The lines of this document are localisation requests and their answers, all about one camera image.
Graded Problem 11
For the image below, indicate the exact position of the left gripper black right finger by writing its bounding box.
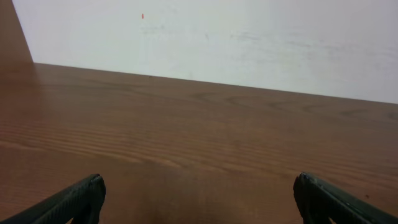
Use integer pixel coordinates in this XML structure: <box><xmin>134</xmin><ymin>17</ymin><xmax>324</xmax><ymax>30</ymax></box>
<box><xmin>293</xmin><ymin>172</ymin><xmax>397</xmax><ymax>224</ymax></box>

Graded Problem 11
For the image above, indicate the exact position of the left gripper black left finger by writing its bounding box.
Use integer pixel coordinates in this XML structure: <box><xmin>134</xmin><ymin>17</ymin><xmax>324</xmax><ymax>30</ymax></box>
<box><xmin>1</xmin><ymin>174</ymin><xmax>106</xmax><ymax>224</ymax></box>

